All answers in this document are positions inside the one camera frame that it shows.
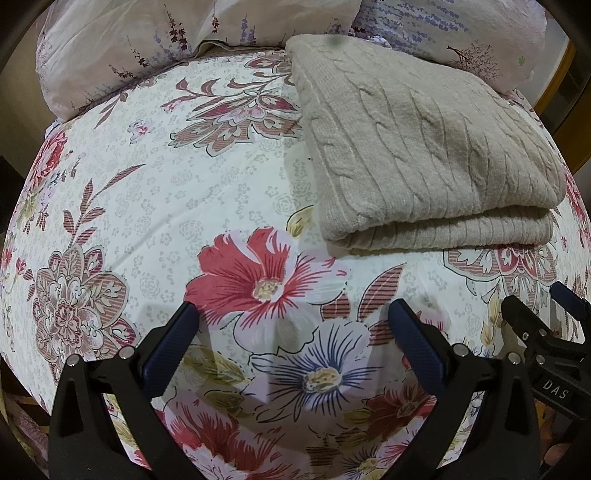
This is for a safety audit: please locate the floral bed sheet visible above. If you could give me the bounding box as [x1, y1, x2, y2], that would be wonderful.
[0, 48, 591, 480]

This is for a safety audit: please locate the yellow wooden frame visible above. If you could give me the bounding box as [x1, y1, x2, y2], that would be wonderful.
[534, 39, 579, 121]

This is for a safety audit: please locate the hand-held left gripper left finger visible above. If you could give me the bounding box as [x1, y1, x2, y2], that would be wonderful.
[48, 302, 200, 480]

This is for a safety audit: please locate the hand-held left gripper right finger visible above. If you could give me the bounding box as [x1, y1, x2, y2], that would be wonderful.
[387, 299, 542, 480]

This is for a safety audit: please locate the purple floral pillow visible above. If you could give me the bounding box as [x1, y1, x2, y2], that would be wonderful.
[353, 0, 551, 95]

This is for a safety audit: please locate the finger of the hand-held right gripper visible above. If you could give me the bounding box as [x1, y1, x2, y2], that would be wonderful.
[550, 281, 591, 331]
[501, 295, 562, 357]

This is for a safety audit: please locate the pink floral pillow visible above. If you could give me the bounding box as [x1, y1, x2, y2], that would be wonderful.
[35, 0, 363, 121]

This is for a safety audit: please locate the beige cable-knit sweater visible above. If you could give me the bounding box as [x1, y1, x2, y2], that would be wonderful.
[285, 33, 568, 256]

